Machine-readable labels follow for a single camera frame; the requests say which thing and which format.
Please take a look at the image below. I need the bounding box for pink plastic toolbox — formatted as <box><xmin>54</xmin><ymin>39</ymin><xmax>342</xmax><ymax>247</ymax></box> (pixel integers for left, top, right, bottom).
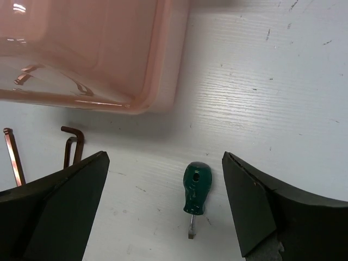
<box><xmin>1</xmin><ymin>0</ymin><xmax>190</xmax><ymax>114</ymax></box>

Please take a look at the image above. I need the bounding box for long brown hex key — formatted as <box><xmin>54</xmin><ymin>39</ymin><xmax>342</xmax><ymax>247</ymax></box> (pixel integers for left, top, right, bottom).
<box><xmin>3</xmin><ymin>128</ymin><xmax>26</xmax><ymax>187</ymax></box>

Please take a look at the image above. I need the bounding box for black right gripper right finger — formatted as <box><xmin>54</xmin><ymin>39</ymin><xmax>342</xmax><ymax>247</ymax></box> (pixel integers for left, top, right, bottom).
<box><xmin>222</xmin><ymin>152</ymin><xmax>347</xmax><ymax>260</ymax></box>

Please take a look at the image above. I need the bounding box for green stubby screwdriver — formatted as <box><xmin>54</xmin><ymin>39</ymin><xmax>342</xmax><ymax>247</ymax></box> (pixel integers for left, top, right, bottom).
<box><xmin>183</xmin><ymin>161</ymin><xmax>213</xmax><ymax>239</ymax></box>

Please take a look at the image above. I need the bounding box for thick brown hex key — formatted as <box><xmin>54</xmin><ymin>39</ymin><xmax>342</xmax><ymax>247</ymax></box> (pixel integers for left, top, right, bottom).
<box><xmin>61</xmin><ymin>126</ymin><xmax>84</xmax><ymax>168</ymax></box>

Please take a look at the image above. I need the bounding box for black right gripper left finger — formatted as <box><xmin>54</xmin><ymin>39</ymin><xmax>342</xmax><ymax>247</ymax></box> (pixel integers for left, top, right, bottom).
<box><xmin>1</xmin><ymin>151</ymin><xmax>110</xmax><ymax>260</ymax></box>

